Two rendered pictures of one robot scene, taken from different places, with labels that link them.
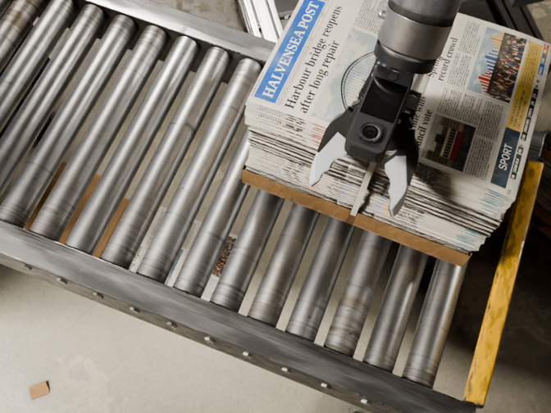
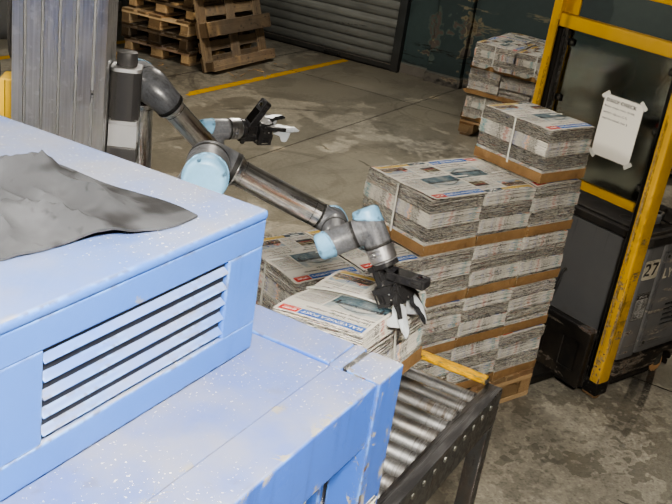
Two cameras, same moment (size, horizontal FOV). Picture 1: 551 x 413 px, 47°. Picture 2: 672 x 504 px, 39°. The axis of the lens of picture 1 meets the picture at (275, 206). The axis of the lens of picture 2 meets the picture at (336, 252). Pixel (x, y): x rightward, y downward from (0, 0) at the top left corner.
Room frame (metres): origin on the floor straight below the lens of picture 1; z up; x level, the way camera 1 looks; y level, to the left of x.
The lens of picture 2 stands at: (0.18, 2.18, 2.18)
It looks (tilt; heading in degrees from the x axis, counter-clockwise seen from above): 23 degrees down; 280
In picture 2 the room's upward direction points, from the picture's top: 9 degrees clockwise
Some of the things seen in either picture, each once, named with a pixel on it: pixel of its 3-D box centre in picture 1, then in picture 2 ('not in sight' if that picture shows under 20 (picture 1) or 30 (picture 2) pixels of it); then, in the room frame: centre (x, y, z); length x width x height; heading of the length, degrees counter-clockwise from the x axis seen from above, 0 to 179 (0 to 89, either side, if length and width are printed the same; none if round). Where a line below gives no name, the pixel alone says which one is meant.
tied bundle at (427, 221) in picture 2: not in sight; (420, 207); (0.49, -1.31, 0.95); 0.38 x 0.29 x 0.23; 142
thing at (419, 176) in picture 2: not in sight; (428, 179); (0.47, -1.30, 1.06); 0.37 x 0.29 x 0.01; 142
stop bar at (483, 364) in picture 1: (507, 274); (422, 354); (0.31, -0.38, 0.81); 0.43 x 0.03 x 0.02; 163
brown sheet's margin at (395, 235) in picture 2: not in sight; (416, 228); (0.49, -1.30, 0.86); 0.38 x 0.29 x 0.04; 142
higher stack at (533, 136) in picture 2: not in sight; (506, 256); (0.11, -1.76, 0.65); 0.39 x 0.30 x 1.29; 141
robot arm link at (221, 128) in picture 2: not in sight; (214, 130); (1.20, -0.85, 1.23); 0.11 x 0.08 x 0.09; 44
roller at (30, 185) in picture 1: (71, 116); not in sight; (0.55, 0.38, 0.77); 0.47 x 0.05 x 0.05; 163
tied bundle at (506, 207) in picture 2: not in sight; (473, 199); (0.30, -1.53, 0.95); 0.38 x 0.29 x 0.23; 140
